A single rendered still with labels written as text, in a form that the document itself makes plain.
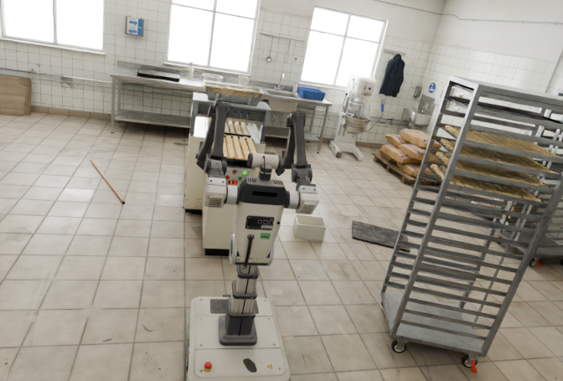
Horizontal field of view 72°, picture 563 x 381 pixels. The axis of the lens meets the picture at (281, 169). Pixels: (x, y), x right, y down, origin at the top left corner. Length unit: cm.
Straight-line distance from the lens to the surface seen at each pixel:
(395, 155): 648
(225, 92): 364
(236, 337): 233
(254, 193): 184
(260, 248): 198
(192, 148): 372
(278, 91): 678
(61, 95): 712
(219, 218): 324
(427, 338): 301
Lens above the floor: 192
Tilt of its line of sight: 20 degrees down
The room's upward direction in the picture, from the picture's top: 11 degrees clockwise
